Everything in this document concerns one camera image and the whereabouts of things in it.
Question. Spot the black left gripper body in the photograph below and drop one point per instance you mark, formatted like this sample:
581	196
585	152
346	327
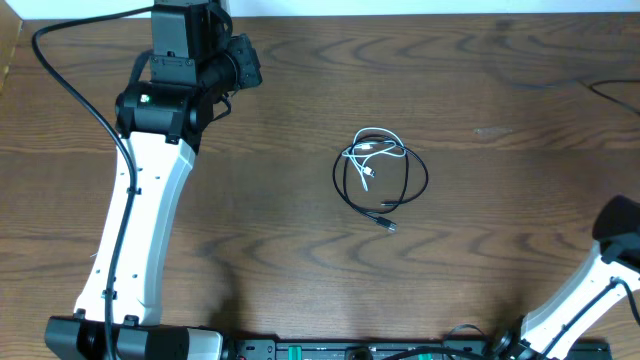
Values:
248	60

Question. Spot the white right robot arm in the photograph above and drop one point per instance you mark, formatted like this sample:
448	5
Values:
609	273

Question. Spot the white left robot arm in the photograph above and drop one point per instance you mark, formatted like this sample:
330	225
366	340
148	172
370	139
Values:
161	116

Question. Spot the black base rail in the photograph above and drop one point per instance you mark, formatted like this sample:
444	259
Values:
268	349

